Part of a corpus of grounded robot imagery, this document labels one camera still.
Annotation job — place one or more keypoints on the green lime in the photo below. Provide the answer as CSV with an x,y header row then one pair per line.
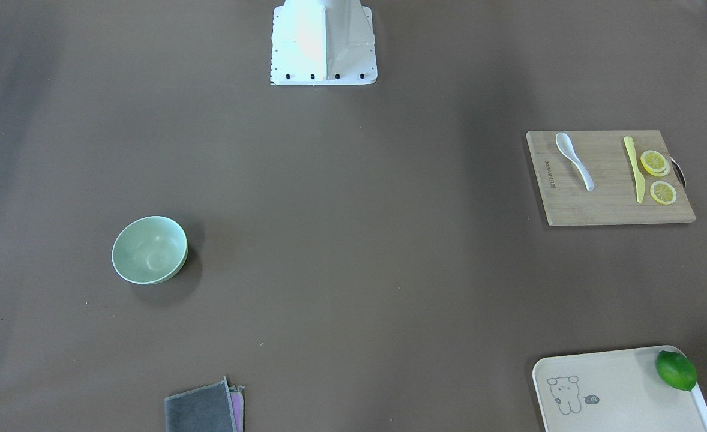
x,y
676,370

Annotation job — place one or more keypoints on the white ceramic spoon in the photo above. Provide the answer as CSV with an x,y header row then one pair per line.
x,y
565,146

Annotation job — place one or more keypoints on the light green bowl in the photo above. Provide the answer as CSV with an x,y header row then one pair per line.
x,y
150,250

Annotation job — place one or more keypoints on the beige rabbit tray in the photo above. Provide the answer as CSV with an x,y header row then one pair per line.
x,y
618,390

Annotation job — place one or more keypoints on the lemon slice stack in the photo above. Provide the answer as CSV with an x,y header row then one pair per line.
x,y
655,163

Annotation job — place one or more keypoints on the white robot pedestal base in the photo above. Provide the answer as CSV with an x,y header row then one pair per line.
x,y
317,43

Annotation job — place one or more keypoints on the yellow plastic knife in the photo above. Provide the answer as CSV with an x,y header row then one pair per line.
x,y
639,180

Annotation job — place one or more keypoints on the bamboo cutting board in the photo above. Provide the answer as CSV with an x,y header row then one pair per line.
x,y
566,200

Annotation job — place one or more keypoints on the grey folded cloth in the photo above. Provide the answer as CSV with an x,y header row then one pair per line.
x,y
217,407

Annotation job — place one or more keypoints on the lemon slice single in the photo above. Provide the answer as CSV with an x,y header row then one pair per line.
x,y
663,193

